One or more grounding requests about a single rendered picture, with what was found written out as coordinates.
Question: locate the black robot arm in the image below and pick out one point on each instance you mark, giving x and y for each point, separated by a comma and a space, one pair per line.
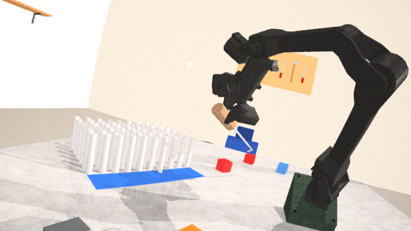
375, 82

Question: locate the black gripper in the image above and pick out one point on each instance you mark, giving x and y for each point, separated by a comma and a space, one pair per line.
242, 112

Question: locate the blue flat strip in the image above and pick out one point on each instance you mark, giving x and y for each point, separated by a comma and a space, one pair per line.
114, 180

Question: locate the red cube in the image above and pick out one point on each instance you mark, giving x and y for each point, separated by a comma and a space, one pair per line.
249, 158
223, 165

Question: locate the small light blue cube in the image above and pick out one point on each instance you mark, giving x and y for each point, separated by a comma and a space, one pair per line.
282, 168

